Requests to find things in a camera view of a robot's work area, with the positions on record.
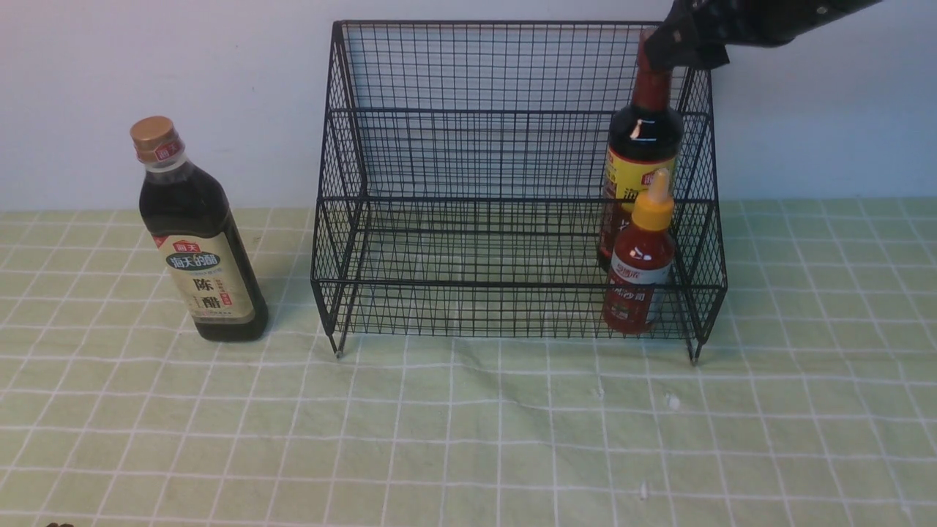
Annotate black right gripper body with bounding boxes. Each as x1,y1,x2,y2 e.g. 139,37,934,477
643,1,876,70

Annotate soy sauce bottle red cap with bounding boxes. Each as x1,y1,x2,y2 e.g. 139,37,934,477
597,28,684,271

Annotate small red sauce bottle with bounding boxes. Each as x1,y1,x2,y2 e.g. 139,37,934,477
602,168,676,334

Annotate dark vinegar bottle gold cap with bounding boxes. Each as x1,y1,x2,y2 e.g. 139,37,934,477
130,116,269,343

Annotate green checkered tablecloth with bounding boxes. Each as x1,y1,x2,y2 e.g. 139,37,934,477
1,199,936,526

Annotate black wire mesh shelf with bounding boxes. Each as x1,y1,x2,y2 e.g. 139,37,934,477
311,20,728,364

